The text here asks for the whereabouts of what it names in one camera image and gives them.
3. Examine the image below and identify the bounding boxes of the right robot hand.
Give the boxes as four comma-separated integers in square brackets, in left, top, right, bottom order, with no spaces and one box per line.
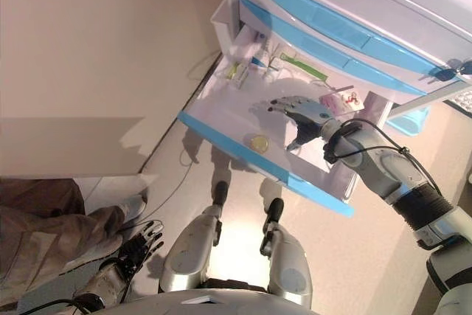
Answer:
[267,95,335,152]

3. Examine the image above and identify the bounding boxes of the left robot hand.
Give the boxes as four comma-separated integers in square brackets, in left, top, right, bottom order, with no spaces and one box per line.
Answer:
[117,220,165,271]

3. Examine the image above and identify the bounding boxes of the small yellow round object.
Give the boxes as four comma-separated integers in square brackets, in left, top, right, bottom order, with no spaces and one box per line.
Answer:
[248,134,271,153]

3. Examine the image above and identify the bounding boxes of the pink medicine box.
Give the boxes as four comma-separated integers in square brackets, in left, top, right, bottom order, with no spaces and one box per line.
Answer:
[318,86,364,114]

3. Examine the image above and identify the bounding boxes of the grey person shoe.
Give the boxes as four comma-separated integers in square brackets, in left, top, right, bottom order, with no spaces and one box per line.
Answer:
[117,194,147,221]
[60,233,125,276]

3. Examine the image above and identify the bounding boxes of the long green white box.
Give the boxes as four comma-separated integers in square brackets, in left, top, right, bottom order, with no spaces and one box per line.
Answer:
[279,52,330,82]

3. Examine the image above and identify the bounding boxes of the small green white box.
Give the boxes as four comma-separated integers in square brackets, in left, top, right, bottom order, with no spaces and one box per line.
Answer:
[225,60,252,89]

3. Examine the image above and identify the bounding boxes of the person brown trousers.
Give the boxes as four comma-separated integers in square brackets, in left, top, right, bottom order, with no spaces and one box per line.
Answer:
[0,178,125,305]

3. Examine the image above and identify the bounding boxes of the waste bin blue lid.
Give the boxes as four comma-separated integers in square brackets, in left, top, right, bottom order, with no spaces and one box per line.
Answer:
[384,104,433,137]

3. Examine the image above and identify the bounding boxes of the grey robot torso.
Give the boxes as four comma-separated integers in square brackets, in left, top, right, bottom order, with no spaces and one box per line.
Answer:
[110,288,314,315]

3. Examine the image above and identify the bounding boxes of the white side bin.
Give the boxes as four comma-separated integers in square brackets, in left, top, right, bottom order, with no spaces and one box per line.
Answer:
[209,0,237,51]

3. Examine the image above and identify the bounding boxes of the black key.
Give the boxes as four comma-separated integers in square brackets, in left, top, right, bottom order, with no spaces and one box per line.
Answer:
[430,66,456,82]

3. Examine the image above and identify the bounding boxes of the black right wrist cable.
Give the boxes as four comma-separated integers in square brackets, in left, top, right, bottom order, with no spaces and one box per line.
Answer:
[324,119,444,198]

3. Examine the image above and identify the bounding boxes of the thin floor cable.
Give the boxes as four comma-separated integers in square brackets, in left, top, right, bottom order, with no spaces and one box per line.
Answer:
[145,148,201,222]

